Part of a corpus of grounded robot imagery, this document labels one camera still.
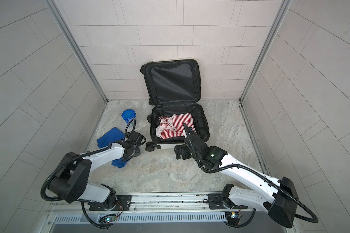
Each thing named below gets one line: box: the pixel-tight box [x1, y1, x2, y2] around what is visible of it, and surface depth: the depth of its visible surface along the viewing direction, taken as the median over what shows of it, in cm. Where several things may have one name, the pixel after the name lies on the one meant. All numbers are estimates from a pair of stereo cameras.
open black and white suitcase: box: [140, 58, 210, 149], surface depth 99 cm
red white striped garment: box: [155, 112, 197, 140], surface depth 95 cm
